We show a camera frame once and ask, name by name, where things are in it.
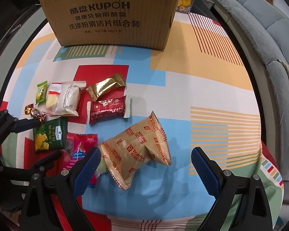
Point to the colourful patterned tablecloth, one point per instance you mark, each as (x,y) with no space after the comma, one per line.
(200,92)

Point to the dark red snack packet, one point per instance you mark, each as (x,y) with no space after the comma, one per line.
(100,110)

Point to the clear packet yellow cake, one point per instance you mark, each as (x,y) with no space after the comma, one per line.
(52,97)

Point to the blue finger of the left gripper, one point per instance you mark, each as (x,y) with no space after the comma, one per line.
(47,163)
(21,125)

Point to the green cracker packet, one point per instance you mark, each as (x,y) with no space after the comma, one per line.
(51,135)

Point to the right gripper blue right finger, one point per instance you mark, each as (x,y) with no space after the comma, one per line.
(206,169)

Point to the grey storage bin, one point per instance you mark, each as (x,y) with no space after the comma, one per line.
(208,3)

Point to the brown cardboard box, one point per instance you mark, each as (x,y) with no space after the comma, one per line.
(144,23)

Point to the small green candy packet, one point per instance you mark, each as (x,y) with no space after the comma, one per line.
(41,92)

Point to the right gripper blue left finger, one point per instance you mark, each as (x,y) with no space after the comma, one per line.
(83,171)

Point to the pale green jelly cup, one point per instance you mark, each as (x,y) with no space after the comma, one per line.
(101,169)

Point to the red hawthorn snack packet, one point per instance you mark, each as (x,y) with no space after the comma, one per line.
(76,148)

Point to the gold fortune biscuits bag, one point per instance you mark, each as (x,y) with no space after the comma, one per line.
(131,149)

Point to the gold foil packet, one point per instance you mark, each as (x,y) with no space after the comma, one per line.
(105,86)

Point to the grey sectional sofa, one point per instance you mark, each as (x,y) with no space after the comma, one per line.
(262,31)

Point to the white pastry packet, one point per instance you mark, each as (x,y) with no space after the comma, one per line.
(69,98)

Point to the brown twisted candy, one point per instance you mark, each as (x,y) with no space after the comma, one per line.
(35,113)

